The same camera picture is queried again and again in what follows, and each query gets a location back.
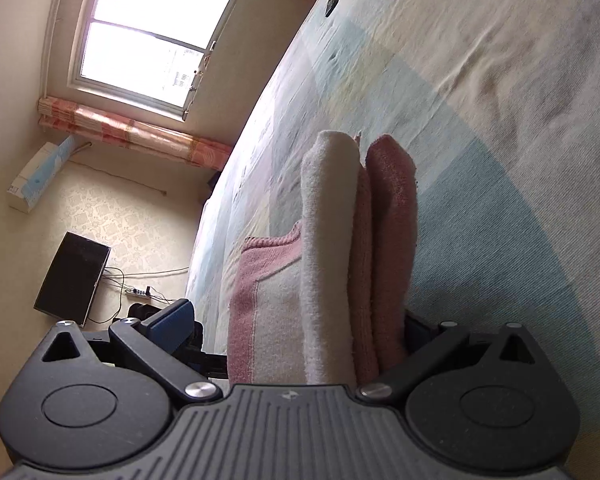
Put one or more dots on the window with white frame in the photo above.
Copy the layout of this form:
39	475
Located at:
150	54

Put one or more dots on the small dark remote on bed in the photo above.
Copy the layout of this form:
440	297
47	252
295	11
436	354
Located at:
330	7

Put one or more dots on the left orange plaid curtain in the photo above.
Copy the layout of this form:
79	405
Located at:
124	132

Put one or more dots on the pastel patchwork bed sheet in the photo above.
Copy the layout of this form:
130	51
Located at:
498	103

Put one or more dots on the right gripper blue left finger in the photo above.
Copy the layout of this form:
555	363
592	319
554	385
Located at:
148	347

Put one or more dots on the white power strip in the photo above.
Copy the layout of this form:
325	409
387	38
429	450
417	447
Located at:
138	293

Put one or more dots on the pink and white knit sweater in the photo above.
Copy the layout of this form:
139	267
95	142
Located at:
323	304

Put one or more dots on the wall mounted black television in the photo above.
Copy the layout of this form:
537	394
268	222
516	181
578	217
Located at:
70	284

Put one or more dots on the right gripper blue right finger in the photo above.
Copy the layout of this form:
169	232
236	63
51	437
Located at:
428	349

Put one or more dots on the white air conditioner unit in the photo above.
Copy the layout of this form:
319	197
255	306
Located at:
27	188

